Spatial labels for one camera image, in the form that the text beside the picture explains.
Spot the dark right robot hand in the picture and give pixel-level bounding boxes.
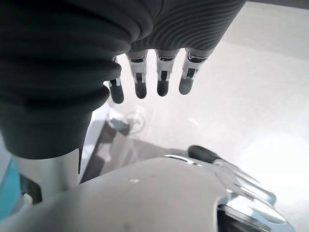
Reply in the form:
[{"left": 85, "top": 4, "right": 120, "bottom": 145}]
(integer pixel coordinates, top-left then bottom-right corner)
[{"left": 0, "top": 0, "right": 244, "bottom": 205}]

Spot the small grey floor object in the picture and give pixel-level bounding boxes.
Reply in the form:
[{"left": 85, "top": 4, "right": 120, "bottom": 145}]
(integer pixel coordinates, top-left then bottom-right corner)
[{"left": 108, "top": 116, "right": 130, "bottom": 133}]

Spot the teal object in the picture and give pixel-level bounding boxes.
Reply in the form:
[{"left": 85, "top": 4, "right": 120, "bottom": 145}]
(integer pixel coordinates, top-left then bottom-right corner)
[{"left": 0, "top": 157, "right": 22, "bottom": 219}]

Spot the dark robot foot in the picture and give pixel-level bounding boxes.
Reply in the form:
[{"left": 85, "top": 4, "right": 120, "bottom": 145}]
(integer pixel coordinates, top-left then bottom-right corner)
[{"left": 187, "top": 145, "right": 219, "bottom": 165}]

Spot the thin looped cable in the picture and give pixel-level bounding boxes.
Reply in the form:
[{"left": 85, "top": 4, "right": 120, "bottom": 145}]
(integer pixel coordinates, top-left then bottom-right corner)
[{"left": 125, "top": 110, "right": 147, "bottom": 134}]

